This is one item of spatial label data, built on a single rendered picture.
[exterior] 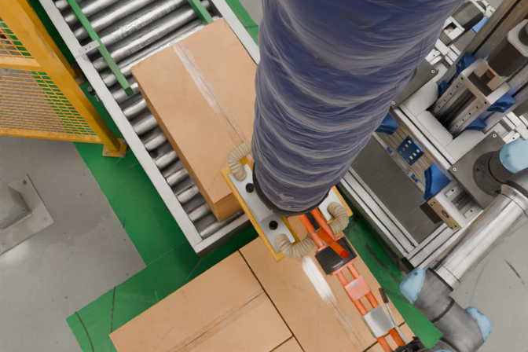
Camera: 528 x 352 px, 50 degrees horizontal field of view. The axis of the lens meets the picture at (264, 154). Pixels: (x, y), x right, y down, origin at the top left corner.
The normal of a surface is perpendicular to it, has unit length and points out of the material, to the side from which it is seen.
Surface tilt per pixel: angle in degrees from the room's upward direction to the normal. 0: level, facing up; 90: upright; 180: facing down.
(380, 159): 0
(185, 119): 0
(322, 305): 0
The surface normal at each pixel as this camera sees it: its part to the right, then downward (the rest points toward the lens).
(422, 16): 0.27, 0.87
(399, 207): 0.03, -0.28
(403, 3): -0.04, 0.88
